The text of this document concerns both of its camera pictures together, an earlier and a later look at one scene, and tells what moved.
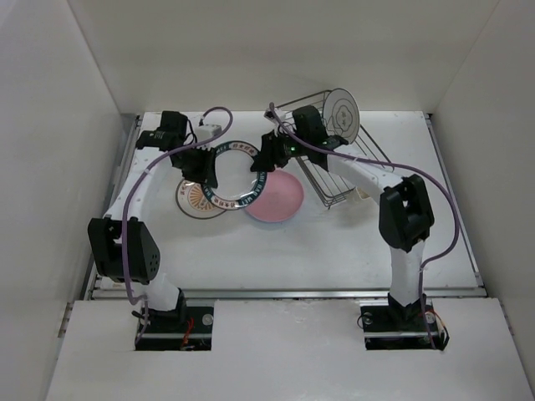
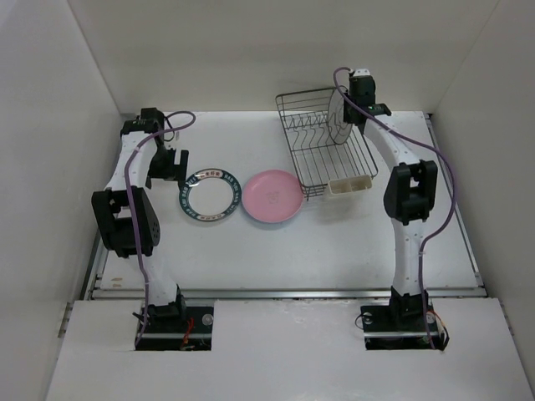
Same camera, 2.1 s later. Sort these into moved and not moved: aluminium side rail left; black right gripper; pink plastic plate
Moved: black right gripper
Not moved: aluminium side rail left; pink plastic plate
